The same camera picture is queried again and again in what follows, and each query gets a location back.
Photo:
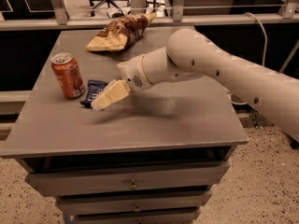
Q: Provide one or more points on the blue rxbar wrapper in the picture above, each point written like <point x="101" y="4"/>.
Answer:
<point x="94" y="88"/>

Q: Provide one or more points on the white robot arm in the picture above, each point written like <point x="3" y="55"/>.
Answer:
<point x="188" y="55"/>

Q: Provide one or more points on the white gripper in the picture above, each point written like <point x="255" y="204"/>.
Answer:
<point x="132" y="72"/>

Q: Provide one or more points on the black office chair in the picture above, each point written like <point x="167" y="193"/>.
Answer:
<point x="95" y="4"/>

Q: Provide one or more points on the grey metal railing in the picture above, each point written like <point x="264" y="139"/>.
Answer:
<point x="154" y="21"/>

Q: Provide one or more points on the grey drawer cabinet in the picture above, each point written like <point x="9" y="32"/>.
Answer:
<point x="149" y="158"/>

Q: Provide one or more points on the red soda can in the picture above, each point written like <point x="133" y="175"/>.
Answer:
<point x="65" y="68"/>

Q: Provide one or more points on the brown chip bag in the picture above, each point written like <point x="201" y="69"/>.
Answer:
<point x="121" y="33"/>

